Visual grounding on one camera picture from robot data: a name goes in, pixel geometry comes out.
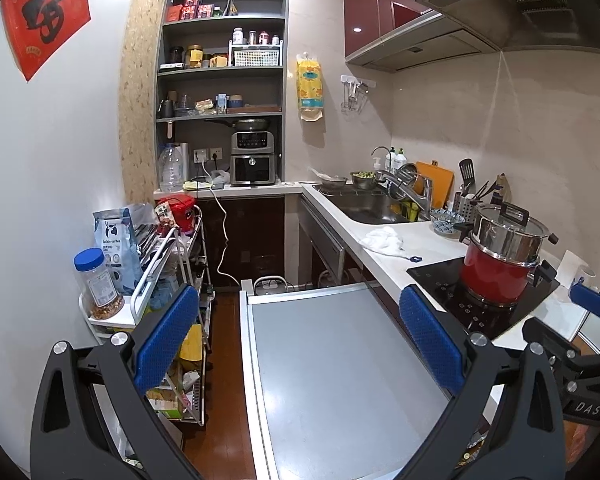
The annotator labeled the white metal storage rack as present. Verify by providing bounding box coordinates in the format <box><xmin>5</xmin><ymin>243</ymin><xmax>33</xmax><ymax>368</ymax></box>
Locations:
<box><xmin>78</xmin><ymin>205</ymin><xmax>216</xmax><ymax>466</ymax></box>

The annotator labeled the glass pot lid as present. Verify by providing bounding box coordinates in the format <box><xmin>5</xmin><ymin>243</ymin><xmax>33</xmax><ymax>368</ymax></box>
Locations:
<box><xmin>392</xmin><ymin>162</ymin><xmax>421</xmax><ymax>188</ymax></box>

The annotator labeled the wall hook rack with spoons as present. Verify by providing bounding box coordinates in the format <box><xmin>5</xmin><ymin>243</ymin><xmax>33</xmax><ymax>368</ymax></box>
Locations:
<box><xmin>340</xmin><ymin>74</ymin><xmax>376</xmax><ymax>113</ymax></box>

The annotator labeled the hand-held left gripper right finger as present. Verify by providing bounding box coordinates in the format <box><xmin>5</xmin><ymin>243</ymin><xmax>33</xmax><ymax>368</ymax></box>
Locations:
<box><xmin>390</xmin><ymin>284</ymin><xmax>566</xmax><ymax>480</ymax></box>

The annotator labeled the yellow plastic bag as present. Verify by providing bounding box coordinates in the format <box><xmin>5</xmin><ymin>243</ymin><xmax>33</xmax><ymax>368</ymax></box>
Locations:
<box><xmin>180</xmin><ymin>324</ymin><xmax>203</xmax><ymax>363</ymax></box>

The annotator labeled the grey air fryer oven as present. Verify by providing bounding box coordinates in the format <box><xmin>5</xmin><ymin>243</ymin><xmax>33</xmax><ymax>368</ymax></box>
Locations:
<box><xmin>229</xmin><ymin>119</ymin><xmax>279</xmax><ymax>187</ymax></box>

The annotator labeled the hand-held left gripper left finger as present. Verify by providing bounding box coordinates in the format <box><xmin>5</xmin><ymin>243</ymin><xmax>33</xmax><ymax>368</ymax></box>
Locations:
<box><xmin>30</xmin><ymin>284</ymin><xmax>203</xmax><ymax>480</ymax></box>

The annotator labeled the black induction cooktop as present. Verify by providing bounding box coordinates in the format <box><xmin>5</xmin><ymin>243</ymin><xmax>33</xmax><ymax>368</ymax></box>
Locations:
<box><xmin>406</xmin><ymin>255</ymin><xmax>561</xmax><ymax>341</ymax></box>

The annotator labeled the grey wall shelf unit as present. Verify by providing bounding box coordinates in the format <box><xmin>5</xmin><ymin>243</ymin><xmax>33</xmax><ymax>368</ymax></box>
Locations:
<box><xmin>155</xmin><ymin>0</ymin><xmax>291</xmax><ymax>191</ymax></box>

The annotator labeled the red plastic container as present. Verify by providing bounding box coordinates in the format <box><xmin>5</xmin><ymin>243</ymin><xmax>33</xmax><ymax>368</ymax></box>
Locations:
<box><xmin>155</xmin><ymin>195</ymin><xmax>197</xmax><ymax>235</ymax></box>

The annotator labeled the steel range hood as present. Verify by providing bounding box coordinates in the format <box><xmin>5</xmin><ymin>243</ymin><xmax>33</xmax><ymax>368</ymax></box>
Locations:
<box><xmin>412</xmin><ymin>0</ymin><xmax>600</xmax><ymax>56</ymax></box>

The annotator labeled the red pot with steel lid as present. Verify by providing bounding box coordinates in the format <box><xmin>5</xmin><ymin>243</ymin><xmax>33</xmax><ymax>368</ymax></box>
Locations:
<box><xmin>455</xmin><ymin>202</ymin><xmax>558</xmax><ymax>268</ymax></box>

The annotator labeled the blue patterned bowl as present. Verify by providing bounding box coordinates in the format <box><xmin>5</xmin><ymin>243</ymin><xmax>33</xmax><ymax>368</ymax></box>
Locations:
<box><xmin>430</xmin><ymin>208</ymin><xmax>467</xmax><ymax>237</ymax></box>

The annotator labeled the steel utensil holder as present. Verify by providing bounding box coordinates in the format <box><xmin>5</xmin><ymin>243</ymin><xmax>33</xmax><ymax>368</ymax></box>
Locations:
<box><xmin>452</xmin><ymin>191</ymin><xmax>483</xmax><ymax>221</ymax></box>

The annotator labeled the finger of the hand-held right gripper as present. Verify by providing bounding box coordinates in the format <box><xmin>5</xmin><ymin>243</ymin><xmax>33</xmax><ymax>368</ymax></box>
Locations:
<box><xmin>569</xmin><ymin>282</ymin><xmax>600</xmax><ymax>321</ymax></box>
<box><xmin>522</xmin><ymin>316</ymin><xmax>600</xmax><ymax>367</ymax></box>

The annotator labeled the white power cable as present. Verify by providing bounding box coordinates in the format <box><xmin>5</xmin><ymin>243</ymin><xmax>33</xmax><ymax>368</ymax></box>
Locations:
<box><xmin>200</xmin><ymin>162</ymin><xmax>241</xmax><ymax>283</ymax></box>

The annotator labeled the chrome kitchen faucet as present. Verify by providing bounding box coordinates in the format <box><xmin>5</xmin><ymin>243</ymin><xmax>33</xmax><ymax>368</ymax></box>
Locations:
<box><xmin>375</xmin><ymin>169</ymin><xmax>433</xmax><ymax>221</ymax></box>

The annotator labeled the white cloth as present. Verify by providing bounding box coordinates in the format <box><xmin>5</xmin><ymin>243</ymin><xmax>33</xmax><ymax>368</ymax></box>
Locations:
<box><xmin>358</xmin><ymin>226</ymin><xmax>406</xmax><ymax>256</ymax></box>

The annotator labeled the blue coffee bag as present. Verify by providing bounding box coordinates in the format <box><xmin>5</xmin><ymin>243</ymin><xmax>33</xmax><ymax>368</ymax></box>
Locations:
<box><xmin>92</xmin><ymin>207</ymin><xmax>143</xmax><ymax>296</ymax></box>

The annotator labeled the white paper card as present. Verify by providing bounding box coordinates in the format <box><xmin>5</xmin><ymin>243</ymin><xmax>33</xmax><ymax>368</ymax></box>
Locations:
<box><xmin>560</xmin><ymin>250</ymin><xmax>588</xmax><ymax>283</ymax></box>

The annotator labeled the plastic jar with blue lid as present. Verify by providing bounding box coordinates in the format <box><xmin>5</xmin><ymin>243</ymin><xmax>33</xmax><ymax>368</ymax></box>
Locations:
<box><xmin>73</xmin><ymin>248</ymin><xmax>126</xmax><ymax>321</ymax></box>

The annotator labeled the yellow hanging packet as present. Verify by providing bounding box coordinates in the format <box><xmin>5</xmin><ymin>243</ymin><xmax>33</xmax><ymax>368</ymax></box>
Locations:
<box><xmin>296</xmin><ymin>52</ymin><xmax>326</xmax><ymax>122</ymax></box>

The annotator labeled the black slotted spatula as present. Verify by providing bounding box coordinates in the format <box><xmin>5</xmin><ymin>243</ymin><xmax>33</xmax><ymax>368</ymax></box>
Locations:
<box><xmin>458</xmin><ymin>158</ymin><xmax>477</xmax><ymax>196</ymax></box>

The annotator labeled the red wall cabinet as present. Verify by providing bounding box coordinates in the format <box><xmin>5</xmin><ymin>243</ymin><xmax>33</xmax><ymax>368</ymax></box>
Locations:
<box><xmin>342</xmin><ymin>0</ymin><xmax>501</xmax><ymax>72</ymax></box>

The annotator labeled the orange cutting board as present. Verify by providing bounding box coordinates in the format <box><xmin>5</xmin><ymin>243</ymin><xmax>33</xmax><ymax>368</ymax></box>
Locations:
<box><xmin>414</xmin><ymin>160</ymin><xmax>454</xmax><ymax>209</ymax></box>

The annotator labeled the steel bowl with greens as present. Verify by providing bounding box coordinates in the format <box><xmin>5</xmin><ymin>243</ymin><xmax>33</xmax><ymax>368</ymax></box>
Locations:
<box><xmin>350</xmin><ymin>170</ymin><xmax>378</xmax><ymax>191</ymax></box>

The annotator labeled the large clear water bottle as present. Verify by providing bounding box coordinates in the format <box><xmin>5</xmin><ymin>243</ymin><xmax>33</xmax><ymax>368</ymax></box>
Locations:
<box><xmin>157</xmin><ymin>142</ymin><xmax>190</xmax><ymax>193</ymax></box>

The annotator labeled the stainless steel sink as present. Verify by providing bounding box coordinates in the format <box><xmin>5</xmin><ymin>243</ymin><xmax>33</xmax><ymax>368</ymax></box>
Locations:
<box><xmin>312</xmin><ymin>185</ymin><xmax>421</xmax><ymax>226</ymax></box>

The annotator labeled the white plastic basket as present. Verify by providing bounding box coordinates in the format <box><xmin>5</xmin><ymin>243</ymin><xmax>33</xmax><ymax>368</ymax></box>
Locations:
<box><xmin>232</xmin><ymin>45</ymin><xmax>281</xmax><ymax>67</ymax></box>

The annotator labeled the red wall poster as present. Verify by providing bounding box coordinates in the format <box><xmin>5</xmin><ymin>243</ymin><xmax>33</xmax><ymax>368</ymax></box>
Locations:
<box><xmin>0</xmin><ymin>0</ymin><xmax>92</xmax><ymax>82</ymax></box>

